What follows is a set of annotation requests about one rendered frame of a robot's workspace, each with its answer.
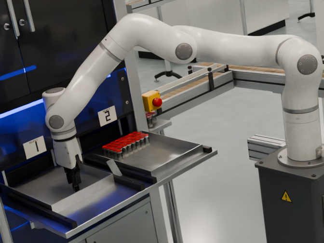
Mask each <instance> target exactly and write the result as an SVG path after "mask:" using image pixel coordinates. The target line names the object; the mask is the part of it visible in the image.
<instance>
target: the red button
mask: <svg viewBox="0 0 324 243"><path fill-rule="evenodd" d="M153 105H154V106H155V107H160V106H161V105H162V99H161V98H158V97H156V98H155V99H154V100H153Z"/></svg>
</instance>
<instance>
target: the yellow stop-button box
mask: <svg viewBox="0 0 324 243"><path fill-rule="evenodd" d="M156 97H158V98H161V97H160V92H159V91H152V90H147V91H144V92H142V98H143V103H144V109H145V111H146V112H152V111H155V110H157V109H159V108H161V107H162V105H161V106H160V107H155V106H154V105H153V100H154V99H155V98H156Z"/></svg>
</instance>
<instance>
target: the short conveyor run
mask: <svg viewBox="0 0 324 243"><path fill-rule="evenodd" d="M226 67H227V66H226V65H221V66H219V67H217V65H216V63H215V64H213V65H211V66H208V67H206V68H203V69H201V70H199V71H196V72H194V73H193V72H192V70H191V68H192V66H191V65H190V66H188V69H189V71H188V74H189V75H187V76H185V77H182V78H180V79H178V80H176V81H173V82H171V83H168V84H166V85H164V86H161V87H159V88H157V89H154V90H152V91H159V92H160V97H161V99H162V107H161V108H159V109H157V110H155V111H152V112H155V115H156V118H158V119H163V120H168V119H170V118H172V117H174V116H176V115H178V114H180V113H183V112H185V111H187V110H189V109H191V108H193V107H195V106H197V105H199V104H202V103H204V102H206V101H208V100H210V99H212V98H214V97H216V96H218V95H221V94H223V93H225V92H227V91H229V90H231V89H233V88H234V81H233V74H232V71H228V72H224V71H220V70H222V69H225V68H226Z"/></svg>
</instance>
